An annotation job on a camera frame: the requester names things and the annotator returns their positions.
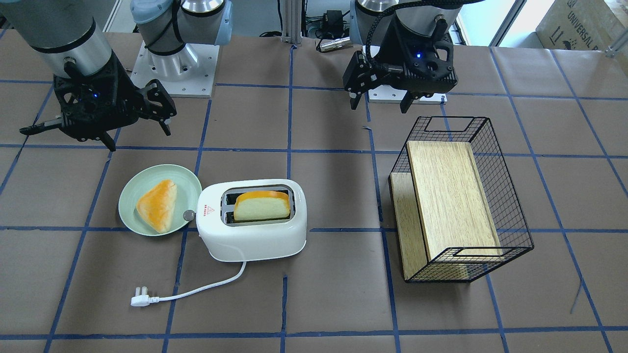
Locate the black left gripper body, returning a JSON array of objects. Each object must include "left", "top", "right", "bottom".
[{"left": 342, "top": 18, "right": 458, "bottom": 99}]

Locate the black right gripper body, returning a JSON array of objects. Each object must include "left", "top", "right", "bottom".
[{"left": 53, "top": 53, "right": 177, "bottom": 139}]

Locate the white two-slot toaster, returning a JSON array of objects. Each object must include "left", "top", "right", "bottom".
[{"left": 195, "top": 179, "right": 308, "bottom": 263}]

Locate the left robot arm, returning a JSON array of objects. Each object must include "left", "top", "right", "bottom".
[{"left": 342, "top": 0, "right": 468, "bottom": 113}]

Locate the toast slice in toaster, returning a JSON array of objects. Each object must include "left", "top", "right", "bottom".
[{"left": 234, "top": 190, "right": 291, "bottom": 223}]

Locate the light green plate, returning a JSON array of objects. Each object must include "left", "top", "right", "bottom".
[{"left": 118, "top": 164, "right": 202, "bottom": 236}]

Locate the triangular bread on plate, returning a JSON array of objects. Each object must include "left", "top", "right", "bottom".
[{"left": 135, "top": 179, "right": 178, "bottom": 234}]

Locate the wooden box in basket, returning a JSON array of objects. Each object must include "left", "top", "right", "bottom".
[{"left": 390, "top": 141, "right": 505, "bottom": 283}]

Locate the cardboard box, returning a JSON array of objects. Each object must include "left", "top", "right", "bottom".
[{"left": 536, "top": 0, "right": 628, "bottom": 50}]

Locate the aluminium frame post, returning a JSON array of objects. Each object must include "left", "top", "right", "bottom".
[{"left": 280, "top": 0, "right": 304, "bottom": 47}]

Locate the white toaster power cord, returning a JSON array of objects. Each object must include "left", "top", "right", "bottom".
[{"left": 131, "top": 261, "right": 247, "bottom": 307}]

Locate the black wire basket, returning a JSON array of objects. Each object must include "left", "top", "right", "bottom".
[{"left": 391, "top": 116, "right": 534, "bottom": 283}]

